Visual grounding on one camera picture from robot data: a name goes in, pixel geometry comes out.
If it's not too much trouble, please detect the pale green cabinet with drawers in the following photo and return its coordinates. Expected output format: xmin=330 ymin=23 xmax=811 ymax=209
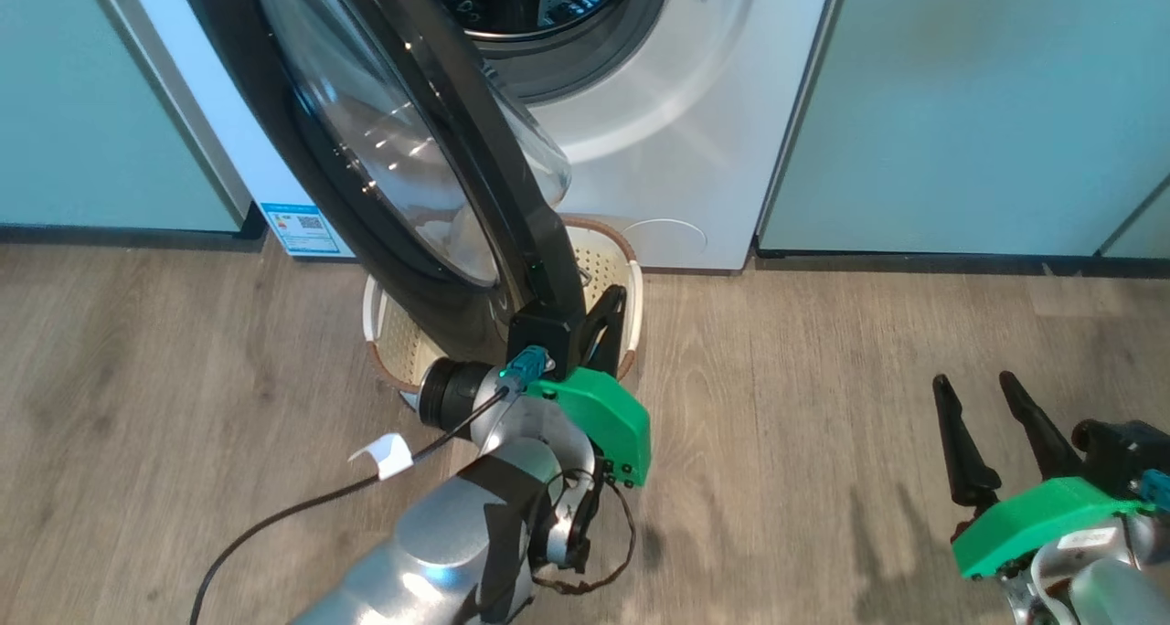
xmin=0 ymin=0 xmax=255 ymax=238

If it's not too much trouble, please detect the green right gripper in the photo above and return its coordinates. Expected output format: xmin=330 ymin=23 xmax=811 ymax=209
xmin=932 ymin=371 xmax=1145 ymax=578

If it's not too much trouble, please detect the blue energy label sticker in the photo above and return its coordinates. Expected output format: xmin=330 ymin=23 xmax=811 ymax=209
xmin=261 ymin=203 xmax=356 ymax=260

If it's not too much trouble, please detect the round white filter cover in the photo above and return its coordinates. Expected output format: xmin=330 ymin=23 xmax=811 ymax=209
xmin=622 ymin=218 xmax=709 ymax=257

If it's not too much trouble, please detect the white front-load washing machine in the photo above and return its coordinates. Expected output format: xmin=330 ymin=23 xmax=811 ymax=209
xmin=119 ymin=0 xmax=853 ymax=272

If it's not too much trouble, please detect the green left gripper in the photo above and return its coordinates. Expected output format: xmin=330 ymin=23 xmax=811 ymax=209
xmin=505 ymin=285 xmax=652 ymax=487

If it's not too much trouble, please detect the thin brown wire loop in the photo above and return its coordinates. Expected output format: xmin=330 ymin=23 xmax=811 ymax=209
xmin=530 ymin=468 xmax=637 ymax=596

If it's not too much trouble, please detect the teal left cable connector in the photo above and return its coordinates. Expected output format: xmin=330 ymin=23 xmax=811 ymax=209
xmin=501 ymin=348 xmax=555 ymax=394

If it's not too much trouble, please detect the white cable tag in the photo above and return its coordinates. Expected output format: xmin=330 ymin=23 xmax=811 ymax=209
xmin=348 ymin=433 xmax=415 ymax=481

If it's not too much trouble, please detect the pale green cabinet panel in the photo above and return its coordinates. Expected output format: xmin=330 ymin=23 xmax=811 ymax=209
xmin=757 ymin=0 xmax=1170 ymax=259

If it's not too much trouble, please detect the cream perforated basket brown rim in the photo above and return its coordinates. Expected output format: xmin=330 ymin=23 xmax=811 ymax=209
xmin=363 ymin=216 xmax=644 ymax=396

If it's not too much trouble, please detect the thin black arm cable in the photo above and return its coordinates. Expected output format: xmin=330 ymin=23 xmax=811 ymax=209
xmin=189 ymin=387 xmax=509 ymax=625

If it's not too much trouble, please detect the black round glass washer door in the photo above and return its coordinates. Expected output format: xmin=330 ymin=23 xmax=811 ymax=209
xmin=172 ymin=0 xmax=588 ymax=370

